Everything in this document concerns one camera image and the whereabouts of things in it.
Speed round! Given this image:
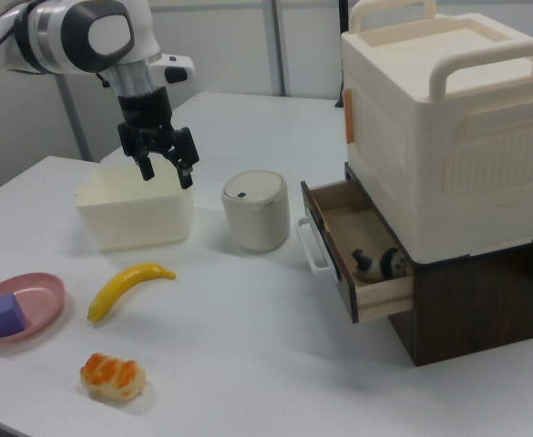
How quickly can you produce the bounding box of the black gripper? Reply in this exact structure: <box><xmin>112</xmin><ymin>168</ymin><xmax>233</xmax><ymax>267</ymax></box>
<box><xmin>117</xmin><ymin>86</ymin><xmax>201</xmax><ymax>190</ymax></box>

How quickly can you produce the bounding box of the wooden drawer with white handle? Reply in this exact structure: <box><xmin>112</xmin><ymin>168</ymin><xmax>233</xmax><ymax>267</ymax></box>
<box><xmin>295</xmin><ymin>178</ymin><xmax>415</xmax><ymax>324</ymax></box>

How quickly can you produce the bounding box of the cream rectangular plastic bin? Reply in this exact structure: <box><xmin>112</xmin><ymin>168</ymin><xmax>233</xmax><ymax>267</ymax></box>
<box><xmin>74</xmin><ymin>164</ymin><xmax>195</xmax><ymax>254</ymax></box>

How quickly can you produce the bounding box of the small cream lidded trash can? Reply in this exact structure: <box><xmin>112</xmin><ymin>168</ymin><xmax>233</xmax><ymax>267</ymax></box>
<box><xmin>220</xmin><ymin>169</ymin><xmax>292</xmax><ymax>254</ymax></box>

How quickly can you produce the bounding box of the yellow toy banana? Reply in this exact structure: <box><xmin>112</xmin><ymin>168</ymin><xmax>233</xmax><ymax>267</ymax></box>
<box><xmin>87</xmin><ymin>262</ymin><xmax>177</xmax><ymax>325</ymax></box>

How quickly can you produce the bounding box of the pink plastic plate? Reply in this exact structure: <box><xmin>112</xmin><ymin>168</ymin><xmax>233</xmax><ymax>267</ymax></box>
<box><xmin>0</xmin><ymin>271</ymin><xmax>67</xmax><ymax>342</ymax></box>

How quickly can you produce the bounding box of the toy bread with orange glaze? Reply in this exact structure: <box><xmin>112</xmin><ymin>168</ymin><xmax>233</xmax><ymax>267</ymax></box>
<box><xmin>79</xmin><ymin>352</ymin><xmax>148</xmax><ymax>402</ymax></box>

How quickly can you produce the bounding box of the purple cube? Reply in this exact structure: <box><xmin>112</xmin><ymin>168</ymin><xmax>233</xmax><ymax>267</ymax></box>
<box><xmin>0</xmin><ymin>292</ymin><xmax>27</xmax><ymax>339</ymax></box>

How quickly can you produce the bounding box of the black and white panda toy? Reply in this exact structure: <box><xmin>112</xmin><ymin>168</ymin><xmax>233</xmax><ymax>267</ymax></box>
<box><xmin>351</xmin><ymin>248</ymin><xmax>409</xmax><ymax>281</ymax></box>

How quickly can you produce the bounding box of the dark brown wooden cabinet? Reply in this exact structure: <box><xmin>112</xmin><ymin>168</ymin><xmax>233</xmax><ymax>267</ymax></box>
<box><xmin>343</xmin><ymin>161</ymin><xmax>533</xmax><ymax>368</ymax></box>

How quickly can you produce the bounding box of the cream storage box with handles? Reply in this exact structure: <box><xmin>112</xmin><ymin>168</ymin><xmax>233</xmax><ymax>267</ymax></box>
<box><xmin>340</xmin><ymin>0</ymin><xmax>533</xmax><ymax>265</ymax></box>

